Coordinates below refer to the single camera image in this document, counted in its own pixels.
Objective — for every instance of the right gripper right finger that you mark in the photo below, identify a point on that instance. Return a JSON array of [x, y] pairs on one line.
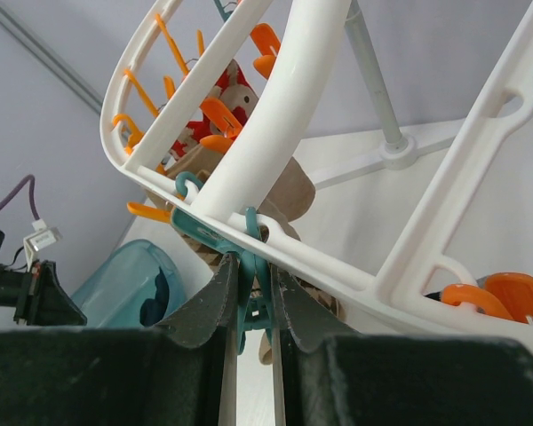
[[326, 373]]

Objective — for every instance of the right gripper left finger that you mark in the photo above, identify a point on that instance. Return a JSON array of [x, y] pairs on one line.
[[181, 371]]

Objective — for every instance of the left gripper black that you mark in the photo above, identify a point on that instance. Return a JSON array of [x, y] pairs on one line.
[[37, 296]]

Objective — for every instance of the teal clothes peg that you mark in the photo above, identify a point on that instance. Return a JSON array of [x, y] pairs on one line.
[[194, 228], [252, 267]]

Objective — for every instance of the orange clothes peg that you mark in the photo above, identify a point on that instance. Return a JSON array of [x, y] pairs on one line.
[[503, 295]]

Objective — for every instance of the navy blue sock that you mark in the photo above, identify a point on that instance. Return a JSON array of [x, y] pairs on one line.
[[154, 308]]

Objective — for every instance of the teal plastic basket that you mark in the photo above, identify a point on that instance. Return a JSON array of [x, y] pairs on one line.
[[113, 295]]

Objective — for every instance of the brown checkered sock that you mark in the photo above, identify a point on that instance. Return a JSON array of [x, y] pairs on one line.
[[212, 258]]

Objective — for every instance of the metal drying rack stand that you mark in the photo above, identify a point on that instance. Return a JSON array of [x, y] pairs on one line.
[[399, 149]]

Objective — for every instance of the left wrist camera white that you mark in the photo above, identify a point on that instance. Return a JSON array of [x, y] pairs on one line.
[[41, 238]]

